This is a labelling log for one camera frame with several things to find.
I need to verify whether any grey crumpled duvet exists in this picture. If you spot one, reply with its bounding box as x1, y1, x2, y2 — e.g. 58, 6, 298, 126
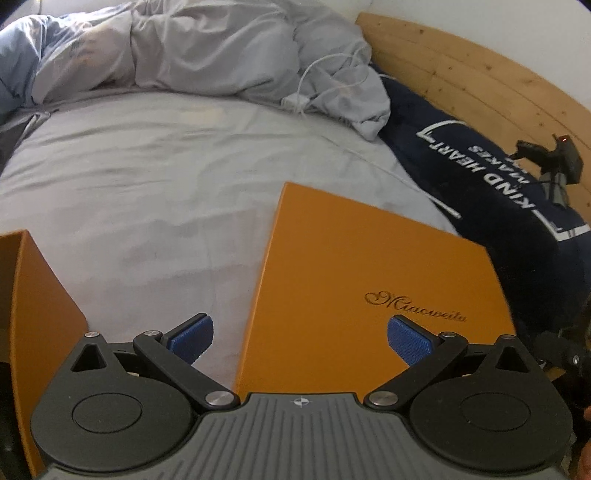
1, 1, 390, 140

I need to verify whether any orange box lid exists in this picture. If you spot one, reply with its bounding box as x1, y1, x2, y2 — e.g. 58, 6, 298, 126
235, 183, 514, 397

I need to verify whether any grey bed sheet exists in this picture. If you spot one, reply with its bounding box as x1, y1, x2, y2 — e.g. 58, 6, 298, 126
1, 91, 452, 386

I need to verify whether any black garment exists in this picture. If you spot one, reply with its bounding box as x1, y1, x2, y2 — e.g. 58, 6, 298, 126
0, 114, 39, 173

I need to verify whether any orange box base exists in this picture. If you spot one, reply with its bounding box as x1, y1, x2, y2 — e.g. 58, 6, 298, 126
1, 230, 88, 479

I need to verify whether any wooden headboard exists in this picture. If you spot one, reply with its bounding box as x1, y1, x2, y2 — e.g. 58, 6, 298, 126
355, 12, 591, 222

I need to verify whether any white charger plug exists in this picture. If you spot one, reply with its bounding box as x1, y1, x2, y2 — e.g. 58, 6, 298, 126
280, 93, 310, 114

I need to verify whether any white charger cable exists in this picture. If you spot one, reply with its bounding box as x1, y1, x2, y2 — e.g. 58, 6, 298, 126
294, 51, 385, 116

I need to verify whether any navy pillow with white text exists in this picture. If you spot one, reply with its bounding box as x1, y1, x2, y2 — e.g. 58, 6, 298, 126
380, 77, 590, 341

